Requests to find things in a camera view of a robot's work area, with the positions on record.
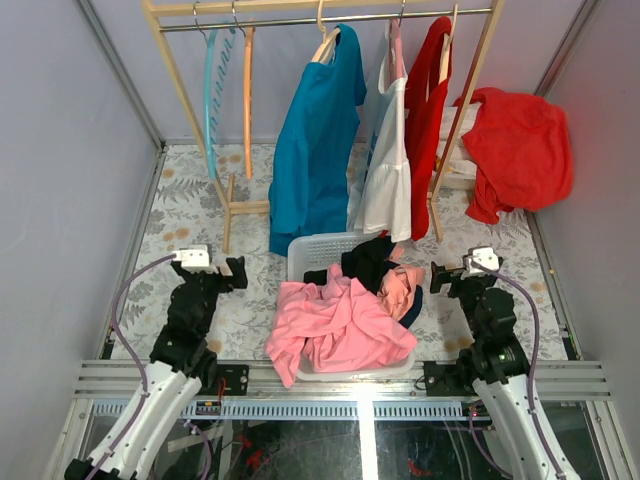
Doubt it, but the pink hanger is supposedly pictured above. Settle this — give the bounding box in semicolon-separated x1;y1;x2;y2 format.
388;0;406;83

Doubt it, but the peach garment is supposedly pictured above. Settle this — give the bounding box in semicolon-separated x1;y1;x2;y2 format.
377;265;426;328

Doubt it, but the red hanging t shirt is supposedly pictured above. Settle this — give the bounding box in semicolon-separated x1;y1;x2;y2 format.
404;17;452;241

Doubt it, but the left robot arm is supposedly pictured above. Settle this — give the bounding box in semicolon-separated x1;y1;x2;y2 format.
64;249;249;479

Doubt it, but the wooden clothes rack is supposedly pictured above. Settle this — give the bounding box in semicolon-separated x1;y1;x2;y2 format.
141;0;506;255

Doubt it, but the black garment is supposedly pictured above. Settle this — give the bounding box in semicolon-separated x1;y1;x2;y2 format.
303;235;425;331

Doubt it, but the light blue hanger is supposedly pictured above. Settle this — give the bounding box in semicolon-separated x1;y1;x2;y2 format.
192;1;237;180

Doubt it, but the wooden hanger right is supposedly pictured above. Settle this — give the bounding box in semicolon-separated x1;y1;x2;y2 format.
438;3;459;84

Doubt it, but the cream wooden hanger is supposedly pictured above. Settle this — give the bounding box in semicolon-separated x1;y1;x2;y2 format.
311;0;341;63

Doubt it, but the pink t shirt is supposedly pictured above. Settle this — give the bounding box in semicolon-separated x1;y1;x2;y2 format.
265;264;417;388

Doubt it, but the teal t shirt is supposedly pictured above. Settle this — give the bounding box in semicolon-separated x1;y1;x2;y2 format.
269;24;367;256

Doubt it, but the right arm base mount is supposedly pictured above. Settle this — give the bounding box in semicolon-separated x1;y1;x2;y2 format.
414;361;474;397

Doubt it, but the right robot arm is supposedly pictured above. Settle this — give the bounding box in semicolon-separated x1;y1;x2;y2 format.
430;255;579;479

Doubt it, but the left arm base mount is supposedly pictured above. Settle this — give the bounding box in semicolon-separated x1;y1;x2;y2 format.
213;364;250;397

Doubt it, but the orange hanger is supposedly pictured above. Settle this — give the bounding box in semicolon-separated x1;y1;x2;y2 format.
232;2;255;179

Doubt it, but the white t shirt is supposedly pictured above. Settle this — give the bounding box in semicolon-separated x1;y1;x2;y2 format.
347;21;411;243

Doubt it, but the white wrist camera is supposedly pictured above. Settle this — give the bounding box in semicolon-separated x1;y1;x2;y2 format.
463;246;502;276
174;244;219;273

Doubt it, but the floral mat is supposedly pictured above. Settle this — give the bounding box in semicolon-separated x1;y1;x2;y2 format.
112;146;567;360

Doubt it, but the red cloth pile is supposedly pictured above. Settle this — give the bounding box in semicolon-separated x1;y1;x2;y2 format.
462;87;574;225

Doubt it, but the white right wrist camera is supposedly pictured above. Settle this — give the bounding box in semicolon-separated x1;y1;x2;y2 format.
463;246;502;276

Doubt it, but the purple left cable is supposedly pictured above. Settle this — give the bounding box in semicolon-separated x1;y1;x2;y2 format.
108;252;179;471

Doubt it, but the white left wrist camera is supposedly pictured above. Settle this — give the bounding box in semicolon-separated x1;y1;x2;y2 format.
174;244;219;273

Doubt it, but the white laundry basket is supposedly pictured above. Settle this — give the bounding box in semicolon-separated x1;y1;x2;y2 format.
287;232;415;382

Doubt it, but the white folded cloth stack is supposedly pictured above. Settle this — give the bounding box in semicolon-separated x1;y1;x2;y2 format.
434;103;481;178

